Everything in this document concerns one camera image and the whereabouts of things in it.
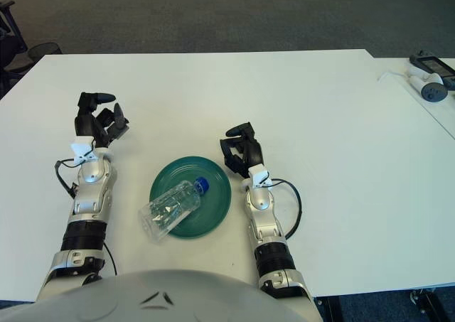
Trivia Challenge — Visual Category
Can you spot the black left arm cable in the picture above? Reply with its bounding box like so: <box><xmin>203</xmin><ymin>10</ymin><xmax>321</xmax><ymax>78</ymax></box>
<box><xmin>55</xmin><ymin>158</ymin><xmax>119</xmax><ymax>277</ymax></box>

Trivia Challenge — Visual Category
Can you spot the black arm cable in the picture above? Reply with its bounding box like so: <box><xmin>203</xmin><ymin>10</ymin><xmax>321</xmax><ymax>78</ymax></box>
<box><xmin>55</xmin><ymin>158</ymin><xmax>119</xmax><ymax>277</ymax></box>
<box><xmin>271</xmin><ymin>178</ymin><xmax>304</xmax><ymax>240</ymax></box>

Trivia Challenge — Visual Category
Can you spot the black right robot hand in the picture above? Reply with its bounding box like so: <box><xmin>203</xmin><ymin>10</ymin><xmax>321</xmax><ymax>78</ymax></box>
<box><xmin>219</xmin><ymin>122</ymin><xmax>264</xmax><ymax>179</ymax></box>

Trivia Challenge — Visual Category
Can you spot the green round plate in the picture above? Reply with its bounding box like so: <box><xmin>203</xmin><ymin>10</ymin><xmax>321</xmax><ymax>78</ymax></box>
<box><xmin>149</xmin><ymin>155</ymin><xmax>232</xmax><ymax>240</ymax></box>

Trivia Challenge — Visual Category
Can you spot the thin white cable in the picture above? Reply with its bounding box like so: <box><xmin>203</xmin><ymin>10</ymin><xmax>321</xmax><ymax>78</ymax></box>
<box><xmin>377</xmin><ymin>70</ymin><xmax>410</xmax><ymax>83</ymax></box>

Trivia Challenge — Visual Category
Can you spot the grey robot torso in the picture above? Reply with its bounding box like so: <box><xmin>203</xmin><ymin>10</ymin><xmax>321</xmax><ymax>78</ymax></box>
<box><xmin>0</xmin><ymin>269</ymin><xmax>321</xmax><ymax>322</ymax></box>

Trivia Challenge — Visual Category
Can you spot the black table leg with caster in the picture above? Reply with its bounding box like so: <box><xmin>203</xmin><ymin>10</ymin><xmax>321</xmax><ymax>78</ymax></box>
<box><xmin>408</xmin><ymin>286</ymin><xmax>455</xmax><ymax>322</ymax></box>

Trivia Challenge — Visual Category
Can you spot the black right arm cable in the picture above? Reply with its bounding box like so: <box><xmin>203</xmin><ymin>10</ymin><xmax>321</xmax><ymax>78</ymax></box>
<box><xmin>271</xmin><ymin>178</ymin><xmax>304</xmax><ymax>240</ymax></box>

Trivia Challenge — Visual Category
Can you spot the black office chair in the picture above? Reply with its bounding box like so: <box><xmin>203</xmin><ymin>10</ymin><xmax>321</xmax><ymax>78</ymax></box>
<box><xmin>0</xmin><ymin>0</ymin><xmax>35</xmax><ymax>92</ymax></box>

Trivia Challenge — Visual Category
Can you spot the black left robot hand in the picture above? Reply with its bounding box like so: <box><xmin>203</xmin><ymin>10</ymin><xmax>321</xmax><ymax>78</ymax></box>
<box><xmin>73</xmin><ymin>92</ymin><xmax>131</xmax><ymax>149</ymax></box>

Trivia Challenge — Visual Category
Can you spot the clear bottle with blue cap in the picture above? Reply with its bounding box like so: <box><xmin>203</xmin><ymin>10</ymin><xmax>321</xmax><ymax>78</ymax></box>
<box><xmin>137</xmin><ymin>176</ymin><xmax>210</xmax><ymax>245</ymax></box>

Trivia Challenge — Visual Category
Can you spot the black mesh wastebasket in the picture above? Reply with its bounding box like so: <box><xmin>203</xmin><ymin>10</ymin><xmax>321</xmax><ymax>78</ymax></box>
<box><xmin>27</xmin><ymin>42</ymin><xmax>63</xmax><ymax>64</ymax></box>

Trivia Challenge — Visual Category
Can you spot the white and grey controller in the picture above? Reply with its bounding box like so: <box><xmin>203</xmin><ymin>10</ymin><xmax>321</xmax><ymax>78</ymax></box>
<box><xmin>407</xmin><ymin>73</ymin><xmax>448</xmax><ymax>104</ymax></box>

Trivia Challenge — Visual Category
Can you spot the dark handheld screen device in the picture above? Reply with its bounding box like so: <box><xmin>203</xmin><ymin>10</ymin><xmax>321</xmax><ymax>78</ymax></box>
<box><xmin>408</xmin><ymin>50</ymin><xmax>455</xmax><ymax>88</ymax></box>

